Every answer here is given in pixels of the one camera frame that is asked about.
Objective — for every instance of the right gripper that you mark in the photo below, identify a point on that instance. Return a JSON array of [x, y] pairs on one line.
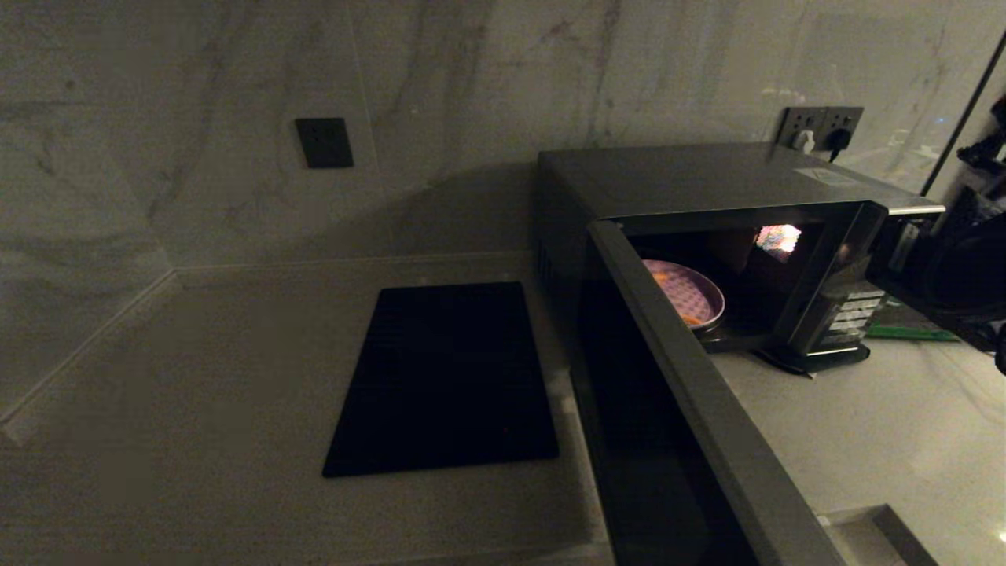
[[951, 275]]

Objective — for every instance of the purple plate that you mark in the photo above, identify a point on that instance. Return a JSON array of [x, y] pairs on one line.
[[692, 291]]

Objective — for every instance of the silver black microwave oven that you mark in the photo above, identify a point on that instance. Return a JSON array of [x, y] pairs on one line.
[[692, 424]]

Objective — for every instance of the green cutting board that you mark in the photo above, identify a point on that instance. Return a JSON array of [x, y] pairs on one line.
[[912, 330]]

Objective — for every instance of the dark rectangular pad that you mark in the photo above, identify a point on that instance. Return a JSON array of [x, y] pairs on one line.
[[825, 360]]

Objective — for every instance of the black power plug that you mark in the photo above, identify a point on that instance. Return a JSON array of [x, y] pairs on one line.
[[839, 139]]

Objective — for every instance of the white power plug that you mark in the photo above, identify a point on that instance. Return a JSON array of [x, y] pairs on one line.
[[804, 141]]

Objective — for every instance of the orange french fry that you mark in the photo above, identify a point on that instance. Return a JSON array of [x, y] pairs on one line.
[[692, 318], [664, 277]]

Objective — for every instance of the black induction cooktop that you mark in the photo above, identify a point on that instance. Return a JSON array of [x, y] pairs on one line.
[[444, 377]]

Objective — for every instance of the black window frame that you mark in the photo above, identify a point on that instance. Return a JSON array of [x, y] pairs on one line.
[[955, 141]]

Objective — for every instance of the light grey wall socket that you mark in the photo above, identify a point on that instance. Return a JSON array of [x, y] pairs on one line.
[[849, 118], [795, 118]]

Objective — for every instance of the dark grey wall socket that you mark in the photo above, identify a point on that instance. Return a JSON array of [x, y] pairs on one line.
[[324, 142]]

